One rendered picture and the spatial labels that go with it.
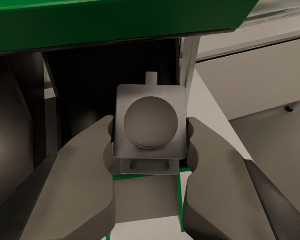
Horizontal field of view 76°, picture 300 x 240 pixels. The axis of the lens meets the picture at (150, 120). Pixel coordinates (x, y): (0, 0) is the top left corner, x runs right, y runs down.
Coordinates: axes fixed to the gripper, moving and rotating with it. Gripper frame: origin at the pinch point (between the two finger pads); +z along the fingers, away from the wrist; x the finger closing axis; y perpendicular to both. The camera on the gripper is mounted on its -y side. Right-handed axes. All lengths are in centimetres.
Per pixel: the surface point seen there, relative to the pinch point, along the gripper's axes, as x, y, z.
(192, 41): 4.8, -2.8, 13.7
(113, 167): -3.9, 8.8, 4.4
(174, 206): 4.9, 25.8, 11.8
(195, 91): 17, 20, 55
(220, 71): 35, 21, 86
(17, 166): -13.5, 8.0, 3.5
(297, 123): 123, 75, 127
